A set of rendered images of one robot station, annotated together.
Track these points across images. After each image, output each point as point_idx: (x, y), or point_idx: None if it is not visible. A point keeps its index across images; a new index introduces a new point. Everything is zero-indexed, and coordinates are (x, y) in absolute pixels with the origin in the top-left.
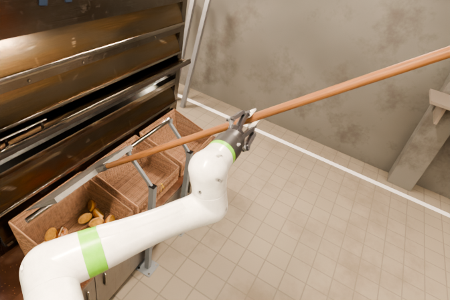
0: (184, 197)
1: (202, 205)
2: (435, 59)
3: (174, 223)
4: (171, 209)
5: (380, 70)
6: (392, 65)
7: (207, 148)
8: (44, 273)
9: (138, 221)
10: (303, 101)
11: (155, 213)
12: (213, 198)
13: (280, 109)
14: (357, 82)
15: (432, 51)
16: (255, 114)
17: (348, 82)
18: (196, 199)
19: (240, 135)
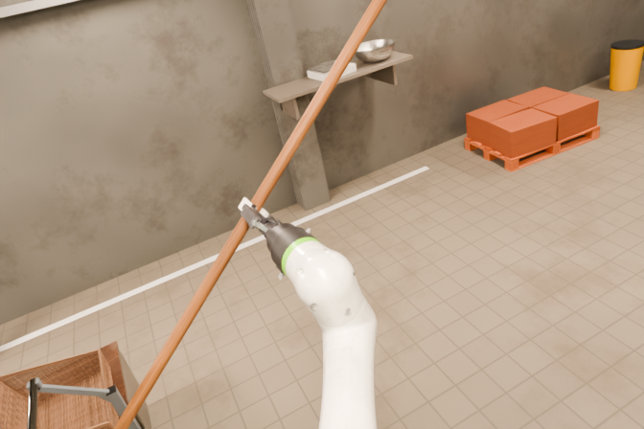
0: (328, 344)
1: (358, 325)
2: (382, 3)
3: (366, 373)
4: (344, 365)
5: (346, 47)
6: (352, 33)
7: (304, 259)
8: None
9: (343, 417)
10: (300, 137)
11: (338, 390)
12: (362, 302)
13: (281, 169)
14: (336, 74)
15: None
16: (255, 200)
17: (328, 79)
18: (346, 326)
19: (290, 225)
